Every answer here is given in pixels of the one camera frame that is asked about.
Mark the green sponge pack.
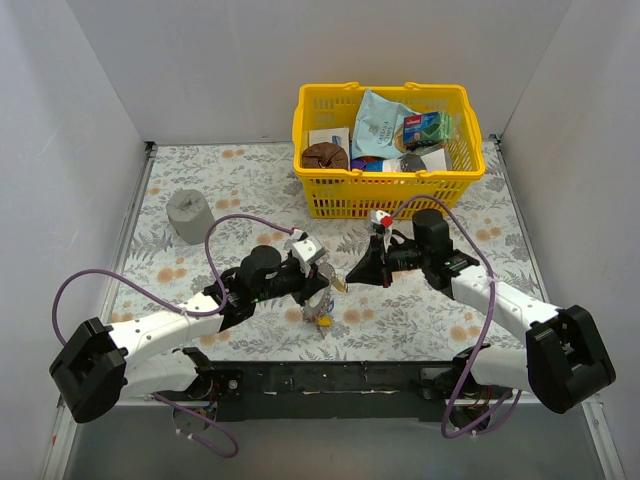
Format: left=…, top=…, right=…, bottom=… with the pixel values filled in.
left=402, top=111, right=454, bottom=149

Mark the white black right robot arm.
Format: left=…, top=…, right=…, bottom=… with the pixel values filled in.
left=346, top=209, right=616, bottom=414

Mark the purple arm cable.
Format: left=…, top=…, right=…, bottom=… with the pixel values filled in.
left=53, top=213, right=301, bottom=459
left=389, top=194, right=522, bottom=440

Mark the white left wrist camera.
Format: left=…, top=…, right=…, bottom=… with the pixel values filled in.
left=291, top=229, right=325, bottom=264

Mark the white box in basket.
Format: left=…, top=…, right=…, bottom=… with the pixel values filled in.
left=308, top=127, right=350, bottom=152

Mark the light blue chips bag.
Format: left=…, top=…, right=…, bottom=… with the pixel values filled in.
left=351, top=89, right=417, bottom=159

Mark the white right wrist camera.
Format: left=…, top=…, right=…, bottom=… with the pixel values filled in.
left=368, top=210, right=393, bottom=249

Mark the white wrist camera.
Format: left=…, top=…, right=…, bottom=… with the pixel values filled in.
left=368, top=210, right=393, bottom=249
left=291, top=229, right=325, bottom=264

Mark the brown round pouch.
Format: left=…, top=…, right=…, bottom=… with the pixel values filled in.
left=301, top=142, right=349, bottom=170

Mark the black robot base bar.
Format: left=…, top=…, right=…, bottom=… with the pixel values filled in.
left=160, top=361, right=461, bottom=422

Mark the white paper item in basket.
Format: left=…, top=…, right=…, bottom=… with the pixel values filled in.
left=399, top=149, right=449, bottom=173

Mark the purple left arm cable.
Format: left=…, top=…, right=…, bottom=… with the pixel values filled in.
left=53, top=213, right=301, bottom=459

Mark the yellow key tag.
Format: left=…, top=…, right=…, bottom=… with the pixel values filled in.
left=316, top=316, right=333, bottom=328

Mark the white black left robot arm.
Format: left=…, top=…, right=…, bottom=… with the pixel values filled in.
left=50, top=237, right=329, bottom=423

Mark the yellow plastic shopping basket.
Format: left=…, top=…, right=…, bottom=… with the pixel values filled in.
left=292, top=82, right=485, bottom=219

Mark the grey cylinder block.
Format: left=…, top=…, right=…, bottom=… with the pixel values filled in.
left=166, top=189, right=215, bottom=245

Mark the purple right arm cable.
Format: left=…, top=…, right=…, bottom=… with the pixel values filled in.
left=389, top=194, right=522, bottom=440

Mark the floral patterned table mat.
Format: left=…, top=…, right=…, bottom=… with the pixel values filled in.
left=111, top=141, right=545, bottom=361

